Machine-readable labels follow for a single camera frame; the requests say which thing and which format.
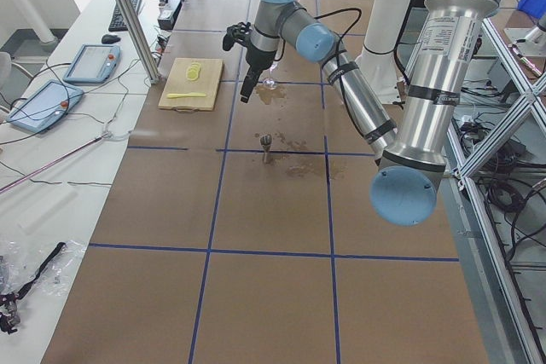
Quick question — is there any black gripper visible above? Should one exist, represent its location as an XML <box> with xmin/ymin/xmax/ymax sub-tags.
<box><xmin>240</xmin><ymin>33</ymin><xmax>280</xmax><ymax>103</ymax></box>

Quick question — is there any steel double jigger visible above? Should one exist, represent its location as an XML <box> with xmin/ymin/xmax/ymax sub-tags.
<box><xmin>259</xmin><ymin>134</ymin><xmax>272</xmax><ymax>164</ymax></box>

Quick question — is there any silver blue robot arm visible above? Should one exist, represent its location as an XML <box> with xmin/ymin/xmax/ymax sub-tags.
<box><xmin>223</xmin><ymin>0</ymin><xmax>501</xmax><ymax>226</ymax></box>

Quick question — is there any clear wine glass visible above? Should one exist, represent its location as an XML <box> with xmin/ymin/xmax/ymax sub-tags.
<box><xmin>262</xmin><ymin>55</ymin><xmax>282</xmax><ymax>90</ymax></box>

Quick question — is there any yellow plastic knife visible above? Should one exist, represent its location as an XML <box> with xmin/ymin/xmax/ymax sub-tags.
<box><xmin>166</xmin><ymin>92</ymin><xmax>207</xmax><ymax>99</ymax></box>

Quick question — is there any bamboo cutting board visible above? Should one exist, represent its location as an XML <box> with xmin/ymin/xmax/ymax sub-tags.
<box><xmin>158</xmin><ymin>58</ymin><xmax>224</xmax><ymax>111</ymax></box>

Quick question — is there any black power box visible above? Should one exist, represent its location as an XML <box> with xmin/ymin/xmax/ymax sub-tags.
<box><xmin>157</xmin><ymin>0</ymin><xmax>183</xmax><ymax>31</ymax></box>

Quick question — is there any black keyboard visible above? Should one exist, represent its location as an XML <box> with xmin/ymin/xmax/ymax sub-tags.
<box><xmin>107</xmin><ymin>0</ymin><xmax>145</xmax><ymax>32</ymax></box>

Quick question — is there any black computer mouse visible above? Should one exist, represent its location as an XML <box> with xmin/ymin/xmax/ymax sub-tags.
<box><xmin>101</xmin><ymin>34</ymin><xmax>121</xmax><ymax>44</ymax></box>

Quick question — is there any far blue teach pendant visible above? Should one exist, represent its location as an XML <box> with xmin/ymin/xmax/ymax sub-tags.
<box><xmin>63</xmin><ymin>44</ymin><xmax>120</xmax><ymax>85</ymax></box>

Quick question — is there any blue teach pendant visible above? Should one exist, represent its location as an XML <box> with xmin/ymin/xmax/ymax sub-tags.
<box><xmin>63</xmin><ymin>44</ymin><xmax>120</xmax><ymax>85</ymax></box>
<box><xmin>6</xmin><ymin>80</ymin><xmax>84</xmax><ymax>133</ymax></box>

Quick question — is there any near blue teach pendant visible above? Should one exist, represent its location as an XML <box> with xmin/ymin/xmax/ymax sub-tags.
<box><xmin>6</xmin><ymin>80</ymin><xmax>84</xmax><ymax>133</ymax></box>

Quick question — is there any plastic bag with black parts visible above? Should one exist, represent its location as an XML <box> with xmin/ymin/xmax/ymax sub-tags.
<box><xmin>1</xmin><ymin>240</ymin><xmax>86</xmax><ymax>334</ymax></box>

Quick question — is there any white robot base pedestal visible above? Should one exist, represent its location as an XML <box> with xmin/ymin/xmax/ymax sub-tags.
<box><xmin>356</xmin><ymin>0</ymin><xmax>410</xmax><ymax>104</ymax></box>

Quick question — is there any aluminium frame post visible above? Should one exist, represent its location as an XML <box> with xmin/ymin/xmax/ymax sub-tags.
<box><xmin>115</xmin><ymin>0</ymin><xmax>160</xmax><ymax>84</ymax></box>

